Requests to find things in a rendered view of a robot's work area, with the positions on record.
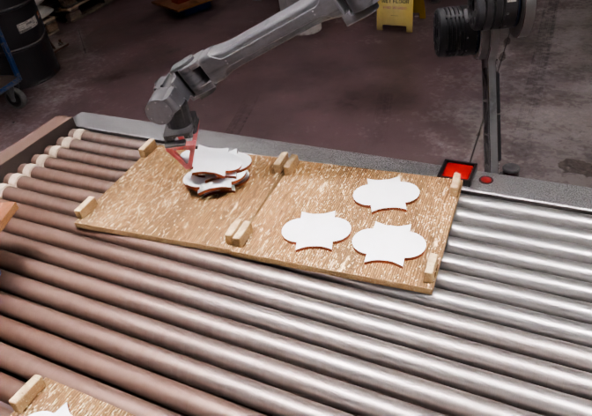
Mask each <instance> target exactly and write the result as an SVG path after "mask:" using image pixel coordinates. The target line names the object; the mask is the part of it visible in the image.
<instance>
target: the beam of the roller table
mask: <svg viewBox="0 0 592 416"><path fill-rule="evenodd" d="M73 119H74V122H75V124H76V126H77V129H84V130H89V131H92V132H98V133H103V134H108V135H114V136H119V137H129V138H134V139H140V140H145V141H147V140H149V139H150V138H154V139H155V142H156V143H161V144H164V143H165V142H166V141H165V140H164V138H163V133H164V130H165V127H166V125H165V124H163V125H159V124H156V123H151V122H145V121H139V120H133V119H127V118H121V117H115V116H109V115H98V114H92V113H86V112H81V113H79V114H78V115H76V116H74V117H73ZM198 145H202V146H205V147H209V148H216V149H223V148H228V151H229V152H230V151H232V150H234V149H237V151H238V153H244V154H253V155H262V156H270V157H279V155H280V153H281V152H288V158H290V157H291V155H292V154H297V155H298V159H299V160H301V161H308V162H316V163H323V164H331V165H339V166H347V167H360V168H368V169H375V170H383V171H390V172H398V173H406V174H414V175H428V176H435V177H437V175H438V173H439V172H440V168H441V165H434V164H428V163H423V162H416V161H410V160H400V159H393V158H387V157H382V156H375V155H369V154H364V153H357V152H346V151H340V150H334V149H328V148H322V147H316V146H310V145H299V144H293V143H286V142H281V141H275V140H269V139H263V138H257V137H245V136H240V135H234V134H227V133H222V132H216V131H209V130H198V134H197V140H196V149H197V148H198ZM481 176H490V177H491V178H492V179H493V182H492V183H490V184H483V183H481V182H480V181H479V180H478V179H479V178H480V177H481ZM461 193H463V194H468V195H473V196H479V197H489V198H494V199H499V200H505V201H510V202H516V203H521V204H531V205H536V206H542V207H547V208H552V209H558V210H563V211H569V212H578V213H584V214H589V215H592V188H589V187H582V186H576V185H570V184H564V183H558V182H547V181H541V180H535V179H529V178H523V177H517V176H511V175H500V174H494V173H488V172H482V171H477V172H476V174H475V176H474V179H473V181H472V184H471V185H470V187H465V186H462V190H461Z"/></svg>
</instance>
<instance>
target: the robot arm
mask: <svg viewBox="0 0 592 416"><path fill-rule="evenodd" d="M345 1H346V2H345ZM378 1H379V0H299V1H298V2H296V3H294V4H292V5H290V6H288V7H287V8H285V9H283V10H282V11H280V12H278V13H276V14H275V15H273V16H271V17H269V18H268V19H265V20H264V21H263V22H261V23H259V24H257V25H256V26H253V27H251V28H250V29H248V30H247V31H245V32H244V33H241V34H239V35H238V36H236V37H234V38H232V39H231V40H229V41H226V42H223V43H220V44H218V45H212V46H210V47H209V48H207V49H203V50H201V51H199V52H198V53H196V54H194V55H189V56H187V57H185V58H183V59H182V60H180V61H179V62H178V63H176V64H174V65H173V67H172V69H171V70H170V73H171V74H172V75H171V74H170V73H167V75H166V76H165V77H160V78H159V79H158V80H156V81H155V83H154V85H155V87H154V93H153V94H152V96H151V98H150V99H149V101H148V103H147V105H146V106H145V114H146V116H147V118H148V119H149V120H150V121H151V122H153V123H156V124H159V125H163V124H165V125H166V127H165V130H164V133H163V138H164V140H165V141H166V142H165V145H164V146H165V149H166V151H167V152H168V153H169V154H171V155H172V156H173V157H174V158H175V159H177V160H178V161H179V162H180V163H181V164H182V165H183V166H184V168H185V169H191V168H192V166H193V159H194V154H195V149H196V140H197V134H198V129H199V123H200V120H199V117H198V116H197V115H196V111H189V105H188V103H187V101H189V98H190V99H192V100H193V101H194V100H197V99H199V98H200V99H201V100H202V99H204V98H205V97H207V96H209V95H210V94H212V93H213V92H214V91H215V90H216V88H217V87H216V86H217V84H218V82H220V81H222V80H224V79H226V77H227V76H228V75H229V74H230V73H232V72H233V71H234V70H236V69H237V68H239V67H240V66H242V65H243V64H245V63H247V62H249V61H251V60H253V59H255V58H257V57H258V56H260V55H262V54H264V53H266V52H267V51H269V50H271V49H273V48H275V47H277V46H278V45H280V44H282V43H284V42H286V41H288V40H290V39H291V38H293V37H295V36H297V35H299V34H300V33H303V32H305V31H306V30H308V29H310V28H311V27H313V26H316V25H318V24H320V23H322V22H324V21H327V20H330V19H335V18H340V17H342V19H343V21H344V23H345V24H346V25H347V26H350V25H352V24H354V23H356V22H358V21H359V20H361V19H363V18H365V17H367V16H369V15H371V14H372V13H374V12H375V11H376V10H377V9H378V8H379V4H378ZM346 3H348V5H347V4H346ZM176 137H178V138H179V140H175V139H176ZM185 138H193V139H192V141H186V139H185ZM183 149H187V150H190V153H189V163H186V162H185V161H184V159H183V158H182V157H181V156H180V155H179V153H178V152H177V150H183Z"/></svg>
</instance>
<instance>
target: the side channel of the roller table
mask: <svg viewBox="0 0 592 416"><path fill-rule="evenodd" d="M72 129H77V126H76V124H75V122H74V119H73V117H72V116H67V115H57V116H56V117H54V118H53V119H51V120H50V121H48V122H47V123H45V124H43V125H42V126H40V128H38V129H37V130H35V131H33V132H31V133H30V134H28V135H27V136H25V137H23V138H22V139H20V140H19V141H18V142H17V143H15V144H14V145H12V146H10V147H9V148H7V149H5V150H4V151H2V152H0V183H4V177H5V176H6V175H7V174H9V173H13V174H16V173H17V172H18V168H19V166H20V165H21V164H24V163H26V164H31V159H32V157H33V156H34V155H35V154H40V155H42V154H44V150H45V148H46V147H47V146H48V145H52V146H54V145H56V141H57V139H58V138H60V137H68V134H69V132H70V130H72Z"/></svg>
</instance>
